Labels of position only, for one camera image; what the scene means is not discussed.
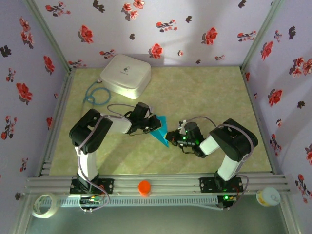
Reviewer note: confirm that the blue cloth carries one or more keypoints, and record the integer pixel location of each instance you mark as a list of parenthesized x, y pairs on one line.
[(161, 135)]

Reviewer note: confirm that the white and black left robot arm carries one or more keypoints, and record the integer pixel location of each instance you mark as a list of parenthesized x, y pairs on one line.
[(87, 163)]

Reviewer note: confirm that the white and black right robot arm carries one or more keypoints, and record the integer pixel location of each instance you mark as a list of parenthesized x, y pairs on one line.
[(229, 168)]

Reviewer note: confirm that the white square case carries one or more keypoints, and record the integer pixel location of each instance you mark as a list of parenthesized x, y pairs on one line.
[(124, 73)]

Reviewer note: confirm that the blue stethoscope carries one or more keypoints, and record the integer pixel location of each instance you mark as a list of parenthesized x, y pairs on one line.
[(98, 80)]

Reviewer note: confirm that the small circuit board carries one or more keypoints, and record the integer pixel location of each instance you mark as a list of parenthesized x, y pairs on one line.
[(91, 201), (226, 200)]

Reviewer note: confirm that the white and yellow cup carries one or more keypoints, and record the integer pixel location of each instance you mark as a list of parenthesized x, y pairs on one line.
[(268, 197)]

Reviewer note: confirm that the clear tape roll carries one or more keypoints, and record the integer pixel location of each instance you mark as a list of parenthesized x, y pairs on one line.
[(36, 207)]

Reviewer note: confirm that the aluminium front rail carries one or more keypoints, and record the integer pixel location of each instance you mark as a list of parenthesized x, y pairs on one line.
[(170, 185)]

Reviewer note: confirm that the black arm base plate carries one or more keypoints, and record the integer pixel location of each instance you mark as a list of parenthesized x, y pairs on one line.
[(207, 184), (108, 182)]

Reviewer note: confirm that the aluminium side rail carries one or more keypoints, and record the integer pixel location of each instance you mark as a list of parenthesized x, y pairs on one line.
[(58, 114), (254, 97)]

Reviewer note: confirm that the aluminium corner post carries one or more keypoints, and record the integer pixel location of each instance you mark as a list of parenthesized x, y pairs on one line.
[(263, 31), (49, 31)]

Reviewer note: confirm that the aluminium frame leg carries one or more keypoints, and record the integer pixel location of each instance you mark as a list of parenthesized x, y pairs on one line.
[(290, 217), (23, 214)]

